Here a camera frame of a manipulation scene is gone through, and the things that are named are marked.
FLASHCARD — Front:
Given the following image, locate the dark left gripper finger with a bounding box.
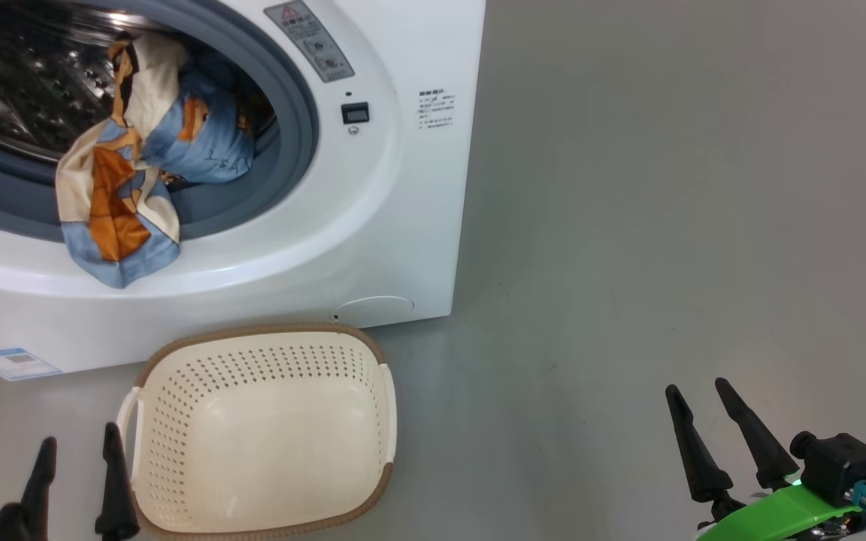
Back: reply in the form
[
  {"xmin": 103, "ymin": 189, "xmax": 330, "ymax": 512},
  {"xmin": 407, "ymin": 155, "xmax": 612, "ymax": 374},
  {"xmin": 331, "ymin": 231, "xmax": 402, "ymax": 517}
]
[
  {"xmin": 18, "ymin": 436, "xmax": 58, "ymax": 541},
  {"xmin": 95, "ymin": 422, "xmax": 141, "ymax": 541}
]

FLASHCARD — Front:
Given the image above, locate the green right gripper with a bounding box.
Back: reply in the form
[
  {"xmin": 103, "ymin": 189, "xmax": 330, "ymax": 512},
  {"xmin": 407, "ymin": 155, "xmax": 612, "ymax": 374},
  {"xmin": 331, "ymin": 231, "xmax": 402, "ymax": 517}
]
[{"xmin": 665, "ymin": 378, "xmax": 864, "ymax": 541}]

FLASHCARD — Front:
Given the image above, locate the blue white orange garment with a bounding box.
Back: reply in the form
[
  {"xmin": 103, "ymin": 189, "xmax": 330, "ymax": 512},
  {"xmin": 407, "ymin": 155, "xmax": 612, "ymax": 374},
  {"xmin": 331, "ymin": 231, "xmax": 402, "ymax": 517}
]
[{"xmin": 55, "ymin": 32, "xmax": 192, "ymax": 289}]

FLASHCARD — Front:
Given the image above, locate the white front-load washing machine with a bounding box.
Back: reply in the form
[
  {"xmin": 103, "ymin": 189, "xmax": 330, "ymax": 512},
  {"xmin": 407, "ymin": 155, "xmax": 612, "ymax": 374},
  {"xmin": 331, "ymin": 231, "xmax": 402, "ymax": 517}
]
[{"xmin": 0, "ymin": 0, "xmax": 488, "ymax": 376}]

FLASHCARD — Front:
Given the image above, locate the stainless steel washing machine drum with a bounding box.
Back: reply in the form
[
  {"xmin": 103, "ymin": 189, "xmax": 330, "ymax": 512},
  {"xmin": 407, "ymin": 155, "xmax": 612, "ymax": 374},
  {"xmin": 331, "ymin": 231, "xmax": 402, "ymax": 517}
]
[{"xmin": 0, "ymin": 0, "xmax": 280, "ymax": 162}]

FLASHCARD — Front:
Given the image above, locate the blue energy label sticker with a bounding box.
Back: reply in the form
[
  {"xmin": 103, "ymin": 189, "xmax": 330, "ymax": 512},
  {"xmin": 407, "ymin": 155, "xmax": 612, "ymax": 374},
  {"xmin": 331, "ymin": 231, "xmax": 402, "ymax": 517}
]
[{"xmin": 0, "ymin": 347, "xmax": 63, "ymax": 382}]

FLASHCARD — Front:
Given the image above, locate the cream perforated laundry basket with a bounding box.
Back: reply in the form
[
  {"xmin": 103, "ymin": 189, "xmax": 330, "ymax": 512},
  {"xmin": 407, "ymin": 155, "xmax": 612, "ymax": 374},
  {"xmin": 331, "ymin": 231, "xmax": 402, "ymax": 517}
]
[{"xmin": 116, "ymin": 323, "xmax": 398, "ymax": 541}]

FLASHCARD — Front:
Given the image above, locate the round white filter cover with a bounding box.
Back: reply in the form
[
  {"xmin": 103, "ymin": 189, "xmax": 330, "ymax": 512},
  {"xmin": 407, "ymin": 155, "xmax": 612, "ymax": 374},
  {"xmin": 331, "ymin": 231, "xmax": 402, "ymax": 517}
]
[{"xmin": 332, "ymin": 295, "xmax": 415, "ymax": 325}]

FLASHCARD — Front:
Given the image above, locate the grey warning sticker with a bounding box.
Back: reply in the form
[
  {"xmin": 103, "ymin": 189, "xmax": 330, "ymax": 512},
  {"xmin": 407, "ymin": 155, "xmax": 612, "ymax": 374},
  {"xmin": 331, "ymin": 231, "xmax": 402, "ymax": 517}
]
[{"xmin": 264, "ymin": 0, "xmax": 356, "ymax": 83}]

